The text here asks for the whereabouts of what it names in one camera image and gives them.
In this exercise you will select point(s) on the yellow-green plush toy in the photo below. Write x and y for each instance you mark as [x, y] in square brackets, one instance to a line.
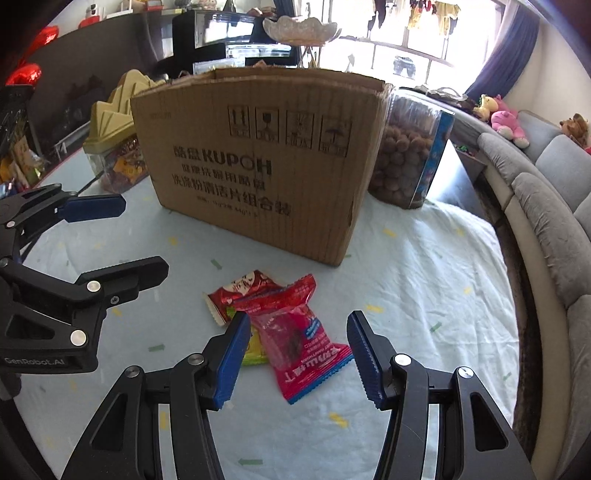
[485, 107]

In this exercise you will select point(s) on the small yellow-green candy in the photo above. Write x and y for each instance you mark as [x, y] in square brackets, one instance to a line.
[255, 350]

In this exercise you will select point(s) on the blue curtain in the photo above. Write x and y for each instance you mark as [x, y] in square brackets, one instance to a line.
[503, 50]

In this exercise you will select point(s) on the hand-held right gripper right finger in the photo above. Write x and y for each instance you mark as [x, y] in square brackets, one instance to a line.
[364, 360]

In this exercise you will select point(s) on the red foil balloon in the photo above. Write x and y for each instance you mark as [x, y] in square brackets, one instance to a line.
[23, 76]
[46, 36]

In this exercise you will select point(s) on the brown cardboard box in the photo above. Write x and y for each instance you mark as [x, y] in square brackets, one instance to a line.
[258, 161]

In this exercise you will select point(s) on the hanging clothes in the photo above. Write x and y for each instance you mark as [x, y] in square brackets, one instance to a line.
[415, 14]

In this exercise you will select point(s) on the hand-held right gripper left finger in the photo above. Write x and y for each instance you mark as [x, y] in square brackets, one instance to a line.
[233, 360]

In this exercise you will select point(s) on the red translucent snack packet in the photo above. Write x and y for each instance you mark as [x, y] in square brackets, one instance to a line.
[295, 337]

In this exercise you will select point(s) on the pink plush toy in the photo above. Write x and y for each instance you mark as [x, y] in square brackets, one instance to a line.
[510, 124]

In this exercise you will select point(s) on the light blue tablecloth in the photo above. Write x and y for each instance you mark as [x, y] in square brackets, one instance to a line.
[415, 286]

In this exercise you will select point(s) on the grey sofa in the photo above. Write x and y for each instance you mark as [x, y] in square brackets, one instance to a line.
[545, 221]

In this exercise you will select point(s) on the black piano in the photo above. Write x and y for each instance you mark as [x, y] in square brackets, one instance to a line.
[207, 37]

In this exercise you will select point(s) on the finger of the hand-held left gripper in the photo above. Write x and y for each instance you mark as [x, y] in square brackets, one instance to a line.
[124, 274]
[92, 206]

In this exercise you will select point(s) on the brown plush toy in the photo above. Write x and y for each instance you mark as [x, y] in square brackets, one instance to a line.
[577, 129]

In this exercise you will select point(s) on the shelf of colourful packets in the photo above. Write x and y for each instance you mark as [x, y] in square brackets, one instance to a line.
[21, 161]

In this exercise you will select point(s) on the glass fruit bowl on stand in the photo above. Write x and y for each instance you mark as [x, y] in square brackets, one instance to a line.
[300, 30]

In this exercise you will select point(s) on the small red face-print packet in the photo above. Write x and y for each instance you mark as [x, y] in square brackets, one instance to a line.
[235, 293]

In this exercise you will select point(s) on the gold-lidded clear candy container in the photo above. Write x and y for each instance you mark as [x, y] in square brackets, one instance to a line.
[115, 115]

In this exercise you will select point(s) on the clear jar of brown balls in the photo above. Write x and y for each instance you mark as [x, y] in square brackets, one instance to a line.
[397, 157]

